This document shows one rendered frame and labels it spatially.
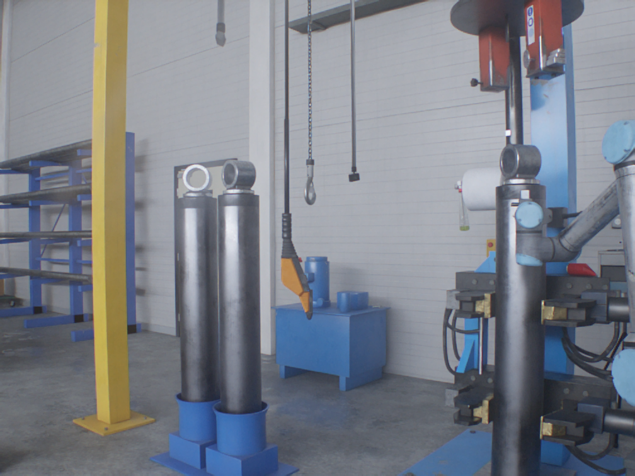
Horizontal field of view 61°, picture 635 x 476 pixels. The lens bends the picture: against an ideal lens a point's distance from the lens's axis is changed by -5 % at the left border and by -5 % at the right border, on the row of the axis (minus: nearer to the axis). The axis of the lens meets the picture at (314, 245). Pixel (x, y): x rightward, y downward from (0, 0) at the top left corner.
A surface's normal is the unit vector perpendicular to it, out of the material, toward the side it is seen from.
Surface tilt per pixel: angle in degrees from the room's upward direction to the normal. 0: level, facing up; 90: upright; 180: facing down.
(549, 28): 90
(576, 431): 90
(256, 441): 90
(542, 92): 90
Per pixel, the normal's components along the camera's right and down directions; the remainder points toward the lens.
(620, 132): -0.97, -0.12
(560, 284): -0.63, 0.02
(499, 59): 0.24, 0.02
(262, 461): 0.78, 0.01
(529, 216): -0.29, -0.07
